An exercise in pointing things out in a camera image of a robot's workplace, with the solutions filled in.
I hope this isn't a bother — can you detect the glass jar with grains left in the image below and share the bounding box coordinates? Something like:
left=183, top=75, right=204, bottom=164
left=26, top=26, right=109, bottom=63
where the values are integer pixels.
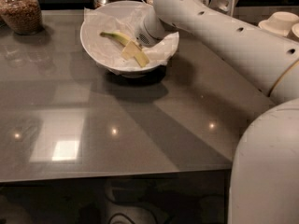
left=0, top=0, right=43, bottom=35

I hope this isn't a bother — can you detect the yellow green banana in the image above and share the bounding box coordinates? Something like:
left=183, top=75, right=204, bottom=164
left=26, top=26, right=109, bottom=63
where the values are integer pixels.
left=99, top=31, right=150, bottom=68

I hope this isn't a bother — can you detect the white bowl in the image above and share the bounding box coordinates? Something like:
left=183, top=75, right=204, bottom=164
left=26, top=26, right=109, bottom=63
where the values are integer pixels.
left=79, top=0, right=180, bottom=78

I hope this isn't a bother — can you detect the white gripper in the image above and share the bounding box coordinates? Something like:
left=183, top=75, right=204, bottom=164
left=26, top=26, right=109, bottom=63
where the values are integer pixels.
left=121, top=8, right=166, bottom=60

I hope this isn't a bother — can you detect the black cable under table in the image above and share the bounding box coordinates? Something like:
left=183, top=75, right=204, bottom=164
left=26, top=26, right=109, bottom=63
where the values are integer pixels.
left=106, top=212, right=138, bottom=224

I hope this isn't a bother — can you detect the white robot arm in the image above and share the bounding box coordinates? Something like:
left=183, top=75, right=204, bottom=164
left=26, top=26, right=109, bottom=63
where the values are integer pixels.
left=135, top=0, right=299, bottom=224

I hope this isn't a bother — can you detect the stack of white cups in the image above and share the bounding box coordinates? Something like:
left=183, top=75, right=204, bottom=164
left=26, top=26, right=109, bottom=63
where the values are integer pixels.
left=258, top=11, right=299, bottom=41

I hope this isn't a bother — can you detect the white paper liner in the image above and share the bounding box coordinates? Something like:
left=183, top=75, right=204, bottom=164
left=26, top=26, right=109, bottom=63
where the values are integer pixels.
left=83, top=0, right=180, bottom=77

